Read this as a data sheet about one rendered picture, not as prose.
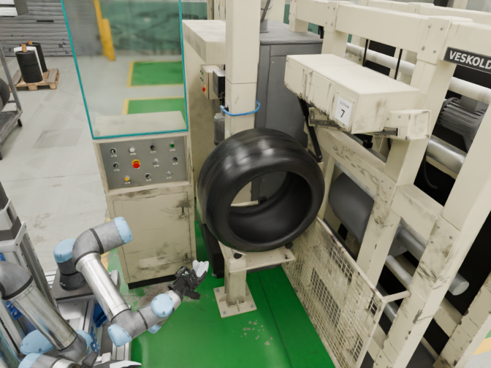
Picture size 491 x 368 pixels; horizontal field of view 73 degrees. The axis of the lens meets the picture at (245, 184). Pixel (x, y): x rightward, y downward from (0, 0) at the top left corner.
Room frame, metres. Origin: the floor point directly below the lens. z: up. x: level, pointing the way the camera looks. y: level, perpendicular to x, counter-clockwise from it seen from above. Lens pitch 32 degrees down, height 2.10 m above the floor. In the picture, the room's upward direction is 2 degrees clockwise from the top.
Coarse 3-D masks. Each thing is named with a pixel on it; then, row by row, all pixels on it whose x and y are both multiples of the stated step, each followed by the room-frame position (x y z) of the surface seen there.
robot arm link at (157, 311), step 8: (160, 296) 0.76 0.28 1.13; (168, 296) 0.77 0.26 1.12; (152, 304) 0.73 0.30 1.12; (160, 304) 0.74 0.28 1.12; (168, 304) 0.74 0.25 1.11; (144, 312) 0.72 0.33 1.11; (152, 312) 0.72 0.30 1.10; (160, 312) 0.71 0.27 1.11; (168, 312) 0.72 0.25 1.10; (152, 320) 0.70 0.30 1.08; (160, 320) 0.72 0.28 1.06
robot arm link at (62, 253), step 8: (64, 240) 1.22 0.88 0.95; (72, 240) 1.22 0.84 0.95; (56, 248) 1.17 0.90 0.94; (64, 248) 1.16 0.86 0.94; (56, 256) 1.13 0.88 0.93; (64, 256) 1.13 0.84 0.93; (64, 264) 1.12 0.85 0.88; (72, 264) 1.14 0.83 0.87; (64, 272) 1.12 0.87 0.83; (72, 272) 1.13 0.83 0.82
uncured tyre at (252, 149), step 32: (256, 128) 1.47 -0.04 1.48; (224, 160) 1.26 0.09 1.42; (256, 160) 1.21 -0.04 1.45; (288, 160) 1.24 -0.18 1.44; (224, 192) 1.15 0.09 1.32; (288, 192) 1.55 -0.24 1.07; (320, 192) 1.30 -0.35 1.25; (224, 224) 1.14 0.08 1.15; (256, 224) 1.45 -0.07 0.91; (288, 224) 1.40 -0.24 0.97
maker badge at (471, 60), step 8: (448, 48) 1.18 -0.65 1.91; (456, 48) 1.15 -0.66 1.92; (448, 56) 1.17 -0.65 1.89; (456, 56) 1.14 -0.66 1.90; (464, 56) 1.11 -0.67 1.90; (472, 56) 1.09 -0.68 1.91; (480, 56) 1.06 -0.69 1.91; (488, 56) 1.04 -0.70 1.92; (464, 64) 1.10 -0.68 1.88; (472, 64) 1.08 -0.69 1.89; (480, 64) 1.05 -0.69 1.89; (488, 64) 1.03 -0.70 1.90; (488, 72) 1.02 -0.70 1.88
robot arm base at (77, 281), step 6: (60, 276) 1.14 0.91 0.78; (66, 276) 1.12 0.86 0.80; (72, 276) 1.13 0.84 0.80; (78, 276) 1.14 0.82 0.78; (60, 282) 1.13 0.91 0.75; (66, 282) 1.11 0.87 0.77; (72, 282) 1.12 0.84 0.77; (78, 282) 1.12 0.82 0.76; (84, 282) 1.14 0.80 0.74; (66, 288) 1.10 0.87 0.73; (72, 288) 1.11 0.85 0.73
